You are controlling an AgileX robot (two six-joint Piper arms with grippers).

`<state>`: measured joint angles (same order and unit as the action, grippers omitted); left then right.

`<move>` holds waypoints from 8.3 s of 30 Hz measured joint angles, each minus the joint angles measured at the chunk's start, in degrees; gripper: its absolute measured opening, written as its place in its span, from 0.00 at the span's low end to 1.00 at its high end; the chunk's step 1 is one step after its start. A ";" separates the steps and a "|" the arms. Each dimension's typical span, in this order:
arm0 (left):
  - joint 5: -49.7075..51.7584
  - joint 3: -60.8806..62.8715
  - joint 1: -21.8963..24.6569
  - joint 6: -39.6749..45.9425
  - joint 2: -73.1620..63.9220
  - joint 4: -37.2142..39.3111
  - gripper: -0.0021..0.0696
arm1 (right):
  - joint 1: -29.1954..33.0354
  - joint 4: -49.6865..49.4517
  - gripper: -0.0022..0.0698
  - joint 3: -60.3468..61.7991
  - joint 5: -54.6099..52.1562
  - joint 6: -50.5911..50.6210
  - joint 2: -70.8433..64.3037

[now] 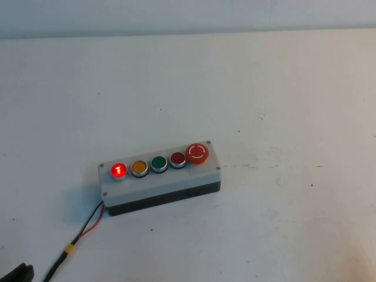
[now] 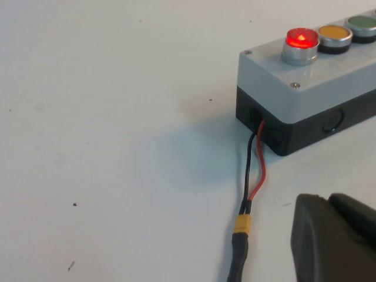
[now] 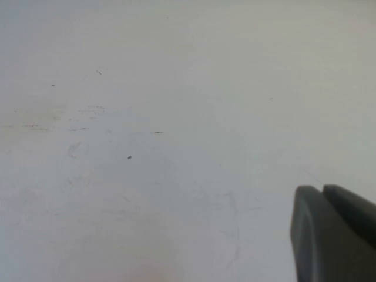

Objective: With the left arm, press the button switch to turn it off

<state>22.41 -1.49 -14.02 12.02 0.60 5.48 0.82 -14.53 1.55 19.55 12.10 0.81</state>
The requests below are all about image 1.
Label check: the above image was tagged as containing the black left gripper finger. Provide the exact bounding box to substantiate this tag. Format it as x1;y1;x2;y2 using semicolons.
0;263;27;282

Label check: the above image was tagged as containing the yellow push button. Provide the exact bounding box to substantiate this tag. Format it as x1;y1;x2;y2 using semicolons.
130;160;149;179

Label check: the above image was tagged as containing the grey black push-button box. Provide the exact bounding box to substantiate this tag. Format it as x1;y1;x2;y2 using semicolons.
98;140;222;217

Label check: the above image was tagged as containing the green push button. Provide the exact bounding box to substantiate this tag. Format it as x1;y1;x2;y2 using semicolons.
150;156;169;174

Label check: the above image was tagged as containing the flat red push button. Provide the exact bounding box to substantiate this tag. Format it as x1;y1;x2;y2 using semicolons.
169;151;187;170

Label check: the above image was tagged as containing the lit red indicator lamp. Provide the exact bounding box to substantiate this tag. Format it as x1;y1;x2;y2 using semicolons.
110;162;128;182

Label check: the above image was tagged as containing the red mushroom emergency stop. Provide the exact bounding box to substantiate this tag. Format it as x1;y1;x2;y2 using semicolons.
184;142;210;166

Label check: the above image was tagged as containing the red black power cable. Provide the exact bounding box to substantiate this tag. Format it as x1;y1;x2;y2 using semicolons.
40;200;106;282

